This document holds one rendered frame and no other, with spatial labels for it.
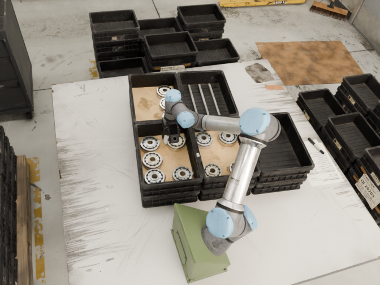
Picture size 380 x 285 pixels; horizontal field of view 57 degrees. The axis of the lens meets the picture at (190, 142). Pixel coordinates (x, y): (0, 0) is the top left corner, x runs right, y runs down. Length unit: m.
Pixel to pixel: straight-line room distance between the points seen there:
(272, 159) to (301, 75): 2.11
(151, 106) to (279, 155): 0.80
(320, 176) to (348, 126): 0.95
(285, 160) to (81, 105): 1.30
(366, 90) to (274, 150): 1.65
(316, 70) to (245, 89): 1.73
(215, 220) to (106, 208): 0.68
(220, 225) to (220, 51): 2.24
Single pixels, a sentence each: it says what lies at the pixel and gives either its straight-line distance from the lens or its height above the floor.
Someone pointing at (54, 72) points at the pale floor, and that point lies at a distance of 3.73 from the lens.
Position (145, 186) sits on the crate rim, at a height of 0.93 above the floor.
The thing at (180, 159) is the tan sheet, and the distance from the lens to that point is 1.88.
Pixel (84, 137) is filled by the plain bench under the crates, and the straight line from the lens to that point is 2.16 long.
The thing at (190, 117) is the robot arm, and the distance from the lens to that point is 1.61.
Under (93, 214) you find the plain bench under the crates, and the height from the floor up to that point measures 0.70.
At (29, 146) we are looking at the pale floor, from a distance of 3.12.
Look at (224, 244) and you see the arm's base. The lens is 1.59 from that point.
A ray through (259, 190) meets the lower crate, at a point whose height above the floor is 0.73.
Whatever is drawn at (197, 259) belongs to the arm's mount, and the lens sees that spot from 1.48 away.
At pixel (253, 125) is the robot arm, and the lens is 1.38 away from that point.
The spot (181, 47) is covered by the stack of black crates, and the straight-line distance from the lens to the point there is 3.16.
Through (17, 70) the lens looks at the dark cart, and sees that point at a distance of 2.91.
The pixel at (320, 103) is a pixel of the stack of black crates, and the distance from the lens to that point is 3.33.
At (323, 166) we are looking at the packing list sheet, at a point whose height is 0.70.
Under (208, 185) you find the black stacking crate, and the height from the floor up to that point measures 0.86.
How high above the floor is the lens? 2.35
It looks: 51 degrees down
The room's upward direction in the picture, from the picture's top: 9 degrees clockwise
